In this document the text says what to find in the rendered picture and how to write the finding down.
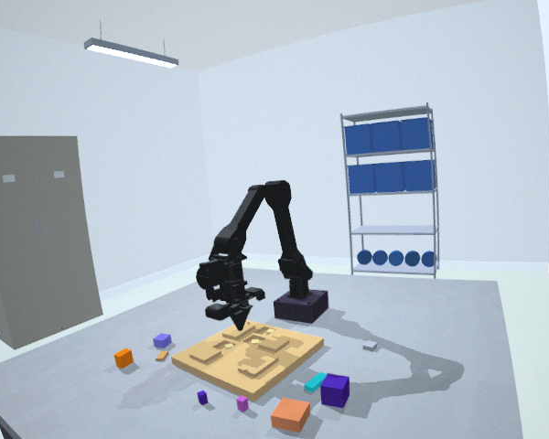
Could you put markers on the small purple block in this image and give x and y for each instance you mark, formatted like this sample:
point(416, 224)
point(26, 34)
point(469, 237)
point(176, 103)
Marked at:
point(202, 396)
point(242, 403)

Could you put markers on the purple cube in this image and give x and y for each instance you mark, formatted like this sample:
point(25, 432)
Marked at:
point(335, 390)

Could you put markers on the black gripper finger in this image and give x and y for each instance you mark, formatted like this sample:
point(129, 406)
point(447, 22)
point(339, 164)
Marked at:
point(246, 311)
point(237, 319)

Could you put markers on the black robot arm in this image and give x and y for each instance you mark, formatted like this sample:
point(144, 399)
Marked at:
point(231, 239)

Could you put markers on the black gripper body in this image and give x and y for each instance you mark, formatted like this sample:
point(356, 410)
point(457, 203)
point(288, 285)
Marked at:
point(235, 296)

